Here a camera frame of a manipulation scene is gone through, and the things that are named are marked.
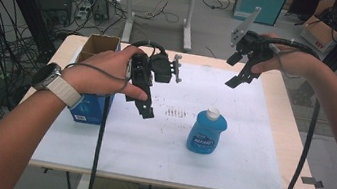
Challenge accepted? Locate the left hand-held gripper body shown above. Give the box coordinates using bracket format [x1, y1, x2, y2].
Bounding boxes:
[122, 46, 186, 103]

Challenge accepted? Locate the grey tape piece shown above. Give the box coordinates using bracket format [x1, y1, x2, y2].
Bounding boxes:
[298, 175, 326, 189]

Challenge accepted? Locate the brown cardboard box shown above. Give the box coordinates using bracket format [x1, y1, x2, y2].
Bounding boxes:
[298, 0, 337, 56]

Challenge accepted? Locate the wristwatch with white band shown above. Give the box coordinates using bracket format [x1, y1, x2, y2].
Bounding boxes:
[28, 59, 89, 112]

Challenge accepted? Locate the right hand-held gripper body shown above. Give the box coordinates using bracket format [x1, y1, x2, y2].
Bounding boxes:
[226, 2, 282, 69]

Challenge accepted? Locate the blue cardboard box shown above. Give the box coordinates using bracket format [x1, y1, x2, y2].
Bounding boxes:
[66, 31, 124, 128]

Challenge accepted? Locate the thin grey wrist cord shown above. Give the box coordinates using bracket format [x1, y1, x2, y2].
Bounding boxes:
[61, 60, 133, 95]

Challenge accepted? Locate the black equipment box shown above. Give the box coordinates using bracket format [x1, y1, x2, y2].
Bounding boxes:
[28, 0, 75, 31]

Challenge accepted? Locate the white table mat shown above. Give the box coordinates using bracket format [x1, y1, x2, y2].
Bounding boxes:
[30, 40, 303, 189]

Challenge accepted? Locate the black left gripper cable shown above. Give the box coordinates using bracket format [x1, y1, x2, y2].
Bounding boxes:
[87, 34, 171, 189]

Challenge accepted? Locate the blue detergent bottle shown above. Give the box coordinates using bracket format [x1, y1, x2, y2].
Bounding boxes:
[184, 103, 231, 158]

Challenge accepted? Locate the person's right hand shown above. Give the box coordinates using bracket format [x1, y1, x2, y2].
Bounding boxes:
[249, 30, 326, 85]

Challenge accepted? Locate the teal cabinet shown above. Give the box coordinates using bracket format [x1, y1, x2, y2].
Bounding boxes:
[230, 0, 291, 29]

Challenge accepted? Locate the person's left hand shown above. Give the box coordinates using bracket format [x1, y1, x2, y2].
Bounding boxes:
[59, 36, 157, 106]

